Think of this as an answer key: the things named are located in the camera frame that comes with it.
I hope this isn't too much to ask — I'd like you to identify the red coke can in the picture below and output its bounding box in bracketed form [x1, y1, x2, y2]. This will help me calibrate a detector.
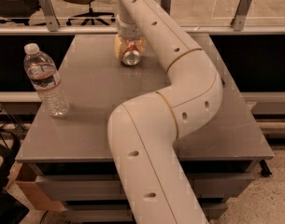
[121, 41, 142, 66]

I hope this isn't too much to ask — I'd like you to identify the grey drawer cabinet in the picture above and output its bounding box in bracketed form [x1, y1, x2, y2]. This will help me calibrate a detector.
[15, 33, 275, 224]

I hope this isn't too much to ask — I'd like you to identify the cardboard box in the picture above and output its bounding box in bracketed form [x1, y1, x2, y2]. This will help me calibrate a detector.
[6, 162, 63, 212]

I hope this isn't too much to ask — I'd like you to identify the metal bracket post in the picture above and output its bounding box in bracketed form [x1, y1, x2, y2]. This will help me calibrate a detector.
[161, 0, 171, 14]
[230, 0, 252, 31]
[38, 0, 59, 32]

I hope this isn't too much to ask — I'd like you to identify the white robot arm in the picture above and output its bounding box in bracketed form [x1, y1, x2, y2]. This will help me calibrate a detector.
[107, 0, 223, 224]

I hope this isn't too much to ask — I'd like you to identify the lower grey drawer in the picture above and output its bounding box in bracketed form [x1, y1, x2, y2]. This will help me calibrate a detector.
[61, 202, 229, 224]

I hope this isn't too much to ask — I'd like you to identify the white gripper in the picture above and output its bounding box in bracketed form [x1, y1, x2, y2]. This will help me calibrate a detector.
[114, 4, 147, 61]

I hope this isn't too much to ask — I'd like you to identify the horizontal metal rail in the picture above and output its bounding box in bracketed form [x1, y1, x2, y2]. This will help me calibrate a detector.
[0, 26, 285, 35]

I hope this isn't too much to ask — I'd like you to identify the left metal bracket post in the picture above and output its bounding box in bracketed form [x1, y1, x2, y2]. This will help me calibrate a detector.
[38, 0, 59, 32]

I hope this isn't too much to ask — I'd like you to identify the upper grey drawer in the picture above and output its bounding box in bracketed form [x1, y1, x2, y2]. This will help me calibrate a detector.
[36, 173, 254, 202]

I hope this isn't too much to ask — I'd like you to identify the middle metal bracket post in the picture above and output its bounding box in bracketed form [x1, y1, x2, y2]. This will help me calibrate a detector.
[161, 0, 171, 14]

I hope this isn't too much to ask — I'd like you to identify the clear plastic water bottle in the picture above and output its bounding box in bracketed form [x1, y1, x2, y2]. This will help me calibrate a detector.
[23, 43, 69, 117]

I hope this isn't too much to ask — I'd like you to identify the right metal bracket post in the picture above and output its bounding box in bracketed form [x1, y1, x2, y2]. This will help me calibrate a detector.
[230, 0, 252, 31]

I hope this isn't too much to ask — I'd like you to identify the black office chair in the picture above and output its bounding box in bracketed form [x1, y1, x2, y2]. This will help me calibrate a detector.
[0, 0, 41, 26]

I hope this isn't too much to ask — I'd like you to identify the grey drawer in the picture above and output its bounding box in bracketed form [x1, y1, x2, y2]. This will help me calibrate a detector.
[36, 173, 254, 202]
[61, 202, 229, 224]

